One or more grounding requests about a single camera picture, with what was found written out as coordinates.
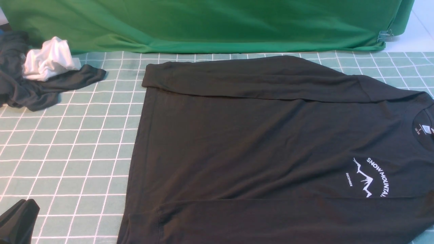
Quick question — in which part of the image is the metal binder clip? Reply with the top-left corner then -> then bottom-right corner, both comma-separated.
377,29 -> 395,43

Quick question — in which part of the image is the teal checkered tablecloth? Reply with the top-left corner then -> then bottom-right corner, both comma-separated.
1,52 -> 433,244

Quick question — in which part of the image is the dark gray long-sleeve shirt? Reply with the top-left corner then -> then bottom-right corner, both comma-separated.
117,56 -> 433,244

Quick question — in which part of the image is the green backdrop cloth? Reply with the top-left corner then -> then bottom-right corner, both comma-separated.
1,0 -> 414,54

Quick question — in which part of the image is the crumpled white cloth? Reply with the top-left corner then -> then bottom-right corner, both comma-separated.
23,37 -> 82,81

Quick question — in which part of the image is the crumpled dark gray garment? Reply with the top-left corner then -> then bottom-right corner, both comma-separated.
0,31 -> 106,111

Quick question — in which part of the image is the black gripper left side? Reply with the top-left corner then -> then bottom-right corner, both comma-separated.
0,199 -> 40,244

